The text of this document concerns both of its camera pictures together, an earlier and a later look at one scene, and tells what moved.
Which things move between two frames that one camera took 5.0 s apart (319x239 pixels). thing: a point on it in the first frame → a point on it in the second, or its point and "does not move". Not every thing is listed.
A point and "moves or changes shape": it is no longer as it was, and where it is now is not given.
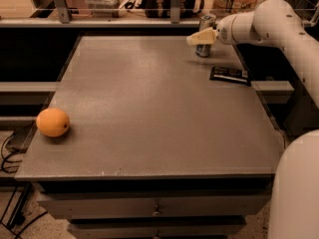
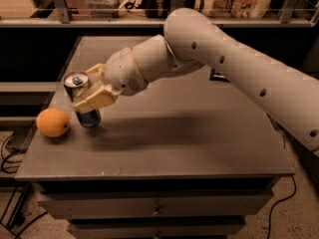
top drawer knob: [158, 212] does not move
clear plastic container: [104, 2] does not move
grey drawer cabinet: [156, 148] does not move
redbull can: [206, 22] moves or changes shape
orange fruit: [53, 121] does not move
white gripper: [223, 33] → [122, 71]
